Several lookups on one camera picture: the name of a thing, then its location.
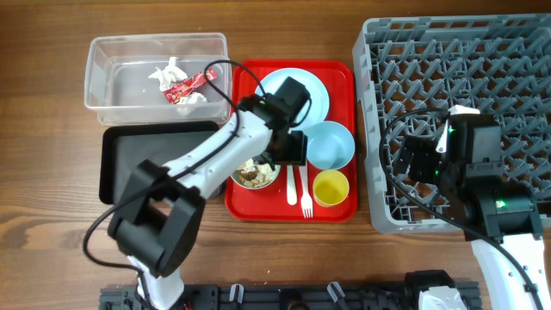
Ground light blue bowl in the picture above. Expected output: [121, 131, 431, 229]
[305, 121, 356, 170]

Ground white tissue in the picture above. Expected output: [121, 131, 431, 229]
[149, 57, 207, 104]

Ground grey dishwasher rack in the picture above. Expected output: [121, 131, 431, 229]
[352, 14, 550, 234]

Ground white plastic spoon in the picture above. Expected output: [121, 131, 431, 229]
[286, 165, 298, 206]

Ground black rectangular tray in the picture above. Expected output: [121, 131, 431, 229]
[99, 121, 219, 205]

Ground red snack wrapper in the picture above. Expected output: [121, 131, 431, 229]
[163, 69, 217, 104]

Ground clear plastic bin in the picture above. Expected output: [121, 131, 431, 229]
[84, 33, 231, 127]

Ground light blue plate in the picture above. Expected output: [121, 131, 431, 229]
[261, 68, 330, 131]

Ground white plastic fork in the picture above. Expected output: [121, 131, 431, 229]
[299, 165, 313, 219]

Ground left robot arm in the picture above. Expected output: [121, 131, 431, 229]
[108, 94, 312, 309]

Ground red serving tray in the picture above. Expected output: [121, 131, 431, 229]
[225, 59, 358, 222]

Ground rice and food scraps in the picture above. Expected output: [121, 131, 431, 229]
[232, 158, 277, 189]

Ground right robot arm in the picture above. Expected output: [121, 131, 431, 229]
[386, 135, 550, 309]

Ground yellow plastic cup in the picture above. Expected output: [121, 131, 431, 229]
[313, 170, 350, 208]

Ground green bowl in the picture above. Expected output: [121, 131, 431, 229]
[229, 157, 282, 190]

